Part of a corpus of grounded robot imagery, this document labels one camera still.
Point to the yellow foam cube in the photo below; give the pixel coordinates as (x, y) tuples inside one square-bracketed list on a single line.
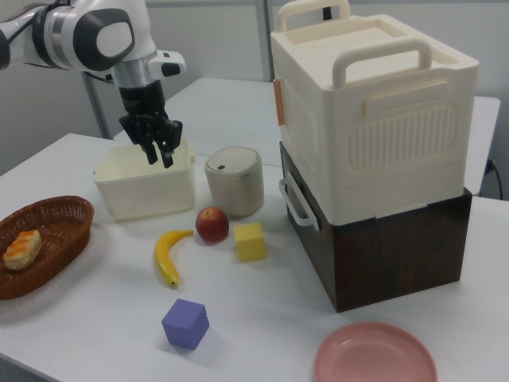
[(249, 242)]

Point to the cream plastic storage box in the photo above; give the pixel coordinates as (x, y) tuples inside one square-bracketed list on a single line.
[(397, 119)]

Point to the small cream lidded trash can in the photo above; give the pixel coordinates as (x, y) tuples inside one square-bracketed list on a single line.
[(234, 191)]

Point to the orange glazed bread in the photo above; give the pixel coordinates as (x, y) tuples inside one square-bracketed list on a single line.
[(22, 250)]

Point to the dark wooden cabinet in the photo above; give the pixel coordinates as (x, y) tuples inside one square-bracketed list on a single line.
[(397, 254)]

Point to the brown wicker basket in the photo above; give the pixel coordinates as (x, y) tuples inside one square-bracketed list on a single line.
[(59, 215)]

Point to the yellow banana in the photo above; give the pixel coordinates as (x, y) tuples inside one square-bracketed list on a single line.
[(165, 258)]

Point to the red apple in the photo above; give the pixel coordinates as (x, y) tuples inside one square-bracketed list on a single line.
[(212, 226)]

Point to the white square plastic bin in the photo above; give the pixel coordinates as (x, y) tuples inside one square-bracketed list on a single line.
[(139, 195)]

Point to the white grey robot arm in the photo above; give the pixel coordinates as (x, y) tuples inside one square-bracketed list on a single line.
[(79, 40)]

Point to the pink plate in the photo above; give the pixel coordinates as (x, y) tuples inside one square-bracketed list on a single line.
[(374, 358)]

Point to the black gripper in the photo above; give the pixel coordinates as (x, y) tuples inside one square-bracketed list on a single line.
[(143, 99)]

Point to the purple foam cube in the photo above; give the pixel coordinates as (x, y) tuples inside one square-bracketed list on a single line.
[(183, 326)]

